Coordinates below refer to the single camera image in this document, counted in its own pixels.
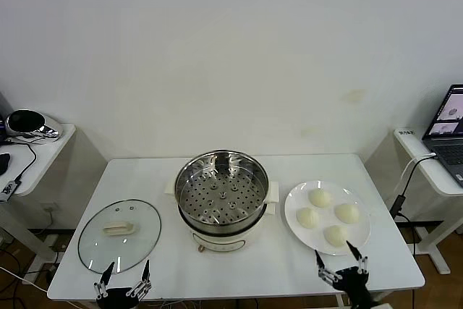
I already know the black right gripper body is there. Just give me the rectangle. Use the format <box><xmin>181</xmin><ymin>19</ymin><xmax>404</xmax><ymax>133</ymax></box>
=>
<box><xmin>332</xmin><ymin>267</ymin><xmax>375</xmax><ymax>309</ymax></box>

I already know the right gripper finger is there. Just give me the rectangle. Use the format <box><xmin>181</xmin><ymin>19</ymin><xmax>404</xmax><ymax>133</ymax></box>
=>
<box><xmin>345</xmin><ymin>240</ymin><xmax>370</xmax><ymax>284</ymax></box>
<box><xmin>314</xmin><ymin>249</ymin><xmax>344</xmax><ymax>287</ymax></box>

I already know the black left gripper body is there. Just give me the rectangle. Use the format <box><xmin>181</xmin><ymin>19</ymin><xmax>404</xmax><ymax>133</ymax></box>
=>
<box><xmin>96</xmin><ymin>286</ymin><xmax>144</xmax><ymax>309</ymax></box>

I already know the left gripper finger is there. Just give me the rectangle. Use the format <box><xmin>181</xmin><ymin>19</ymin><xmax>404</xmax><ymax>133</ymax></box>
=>
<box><xmin>93</xmin><ymin>261</ymin><xmax>116</xmax><ymax>301</ymax></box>
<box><xmin>129</xmin><ymin>259</ymin><xmax>153</xmax><ymax>301</ymax></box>

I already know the white steamed baozi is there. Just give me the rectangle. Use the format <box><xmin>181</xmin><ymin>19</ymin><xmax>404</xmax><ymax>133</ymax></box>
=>
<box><xmin>333</xmin><ymin>203</ymin><xmax>361</xmax><ymax>224</ymax></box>
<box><xmin>296</xmin><ymin>207</ymin><xmax>320</xmax><ymax>230</ymax></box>
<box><xmin>323</xmin><ymin>224</ymin><xmax>350</xmax><ymax>247</ymax></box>
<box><xmin>307</xmin><ymin>188</ymin><xmax>333</xmax><ymax>210</ymax></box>

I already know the perforated steel steamer basket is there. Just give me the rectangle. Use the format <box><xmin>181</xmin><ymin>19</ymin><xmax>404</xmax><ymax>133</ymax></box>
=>
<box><xmin>164</xmin><ymin>148</ymin><xmax>281</xmax><ymax>237</ymax></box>

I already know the glass pot lid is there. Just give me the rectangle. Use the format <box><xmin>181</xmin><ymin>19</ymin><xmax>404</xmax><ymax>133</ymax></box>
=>
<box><xmin>77</xmin><ymin>198</ymin><xmax>162</xmax><ymax>275</ymax></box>

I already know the white round plate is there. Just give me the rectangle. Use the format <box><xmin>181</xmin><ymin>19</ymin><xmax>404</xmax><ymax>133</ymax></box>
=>
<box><xmin>284</xmin><ymin>179</ymin><xmax>372</xmax><ymax>256</ymax></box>

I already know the white electric cooking pot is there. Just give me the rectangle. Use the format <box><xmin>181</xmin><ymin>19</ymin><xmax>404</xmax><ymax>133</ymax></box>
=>
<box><xmin>176</xmin><ymin>200</ymin><xmax>278</xmax><ymax>254</ymax></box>

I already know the white side table with sticker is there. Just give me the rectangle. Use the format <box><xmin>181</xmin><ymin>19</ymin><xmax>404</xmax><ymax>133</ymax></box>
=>
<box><xmin>363</xmin><ymin>126</ymin><xmax>463</xmax><ymax>276</ymax></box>

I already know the dark grey open laptop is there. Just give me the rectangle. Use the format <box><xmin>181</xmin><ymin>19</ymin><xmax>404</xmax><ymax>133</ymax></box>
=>
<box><xmin>421</xmin><ymin>83</ymin><xmax>463</xmax><ymax>190</ymax></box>

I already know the black computer mouse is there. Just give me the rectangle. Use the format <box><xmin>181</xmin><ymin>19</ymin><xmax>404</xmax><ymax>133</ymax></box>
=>
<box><xmin>0</xmin><ymin>152</ymin><xmax>12</xmax><ymax>176</ymax></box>

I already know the shiny chrome helmet-shaped device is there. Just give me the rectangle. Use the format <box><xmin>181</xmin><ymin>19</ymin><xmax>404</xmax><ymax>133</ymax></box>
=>
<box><xmin>4</xmin><ymin>108</ymin><xmax>61</xmax><ymax>145</ymax></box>

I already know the black open laptop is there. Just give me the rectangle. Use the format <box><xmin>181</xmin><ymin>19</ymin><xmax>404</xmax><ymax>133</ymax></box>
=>
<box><xmin>0</xmin><ymin>90</ymin><xmax>7</xmax><ymax>143</ymax></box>

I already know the white floor cable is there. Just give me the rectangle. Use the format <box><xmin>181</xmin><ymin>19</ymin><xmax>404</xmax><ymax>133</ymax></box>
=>
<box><xmin>0</xmin><ymin>265</ymin><xmax>50</xmax><ymax>294</ymax></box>

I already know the thin black desk cable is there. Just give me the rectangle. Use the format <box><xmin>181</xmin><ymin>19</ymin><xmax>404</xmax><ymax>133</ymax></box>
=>
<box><xmin>0</xmin><ymin>140</ymin><xmax>38</xmax><ymax>182</ymax></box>

